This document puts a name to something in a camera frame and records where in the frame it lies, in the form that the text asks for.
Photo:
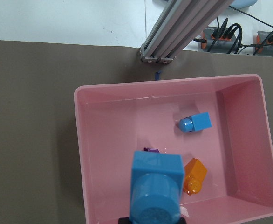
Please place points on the long blue block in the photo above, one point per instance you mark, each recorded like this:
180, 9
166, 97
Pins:
155, 188

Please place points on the pink plastic box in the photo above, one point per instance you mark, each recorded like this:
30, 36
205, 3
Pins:
115, 120

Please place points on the far orange usb hub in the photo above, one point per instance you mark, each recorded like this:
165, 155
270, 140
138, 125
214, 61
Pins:
264, 44

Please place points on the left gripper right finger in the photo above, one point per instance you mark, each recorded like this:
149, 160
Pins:
182, 221

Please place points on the purple block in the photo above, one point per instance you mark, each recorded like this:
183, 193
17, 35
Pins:
153, 150

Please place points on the small blue block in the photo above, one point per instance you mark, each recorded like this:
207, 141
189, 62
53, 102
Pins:
194, 123

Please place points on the orange block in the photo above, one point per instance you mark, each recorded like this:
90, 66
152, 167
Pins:
195, 173

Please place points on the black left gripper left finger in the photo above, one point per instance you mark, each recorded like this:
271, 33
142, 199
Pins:
124, 220

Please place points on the aluminium frame post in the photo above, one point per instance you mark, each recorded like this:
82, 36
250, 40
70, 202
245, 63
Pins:
179, 23

